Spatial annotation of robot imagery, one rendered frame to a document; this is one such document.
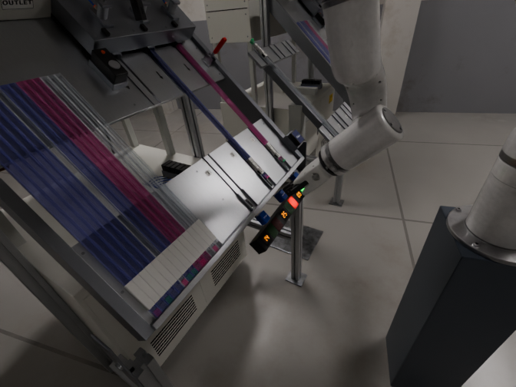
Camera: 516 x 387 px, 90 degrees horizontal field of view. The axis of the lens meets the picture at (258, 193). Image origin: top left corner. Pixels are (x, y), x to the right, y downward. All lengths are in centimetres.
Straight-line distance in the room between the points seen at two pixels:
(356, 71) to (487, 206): 39
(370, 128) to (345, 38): 17
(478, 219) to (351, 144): 32
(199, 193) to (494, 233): 64
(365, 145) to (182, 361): 110
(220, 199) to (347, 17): 45
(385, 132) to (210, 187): 41
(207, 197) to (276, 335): 81
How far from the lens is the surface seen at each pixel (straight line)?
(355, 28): 52
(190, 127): 120
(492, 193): 70
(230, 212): 66
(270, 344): 127
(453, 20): 365
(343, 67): 54
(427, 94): 375
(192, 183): 65
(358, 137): 58
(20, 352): 172
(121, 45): 82
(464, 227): 77
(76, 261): 53
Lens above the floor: 116
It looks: 35 degrees down
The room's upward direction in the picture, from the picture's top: 6 degrees counter-clockwise
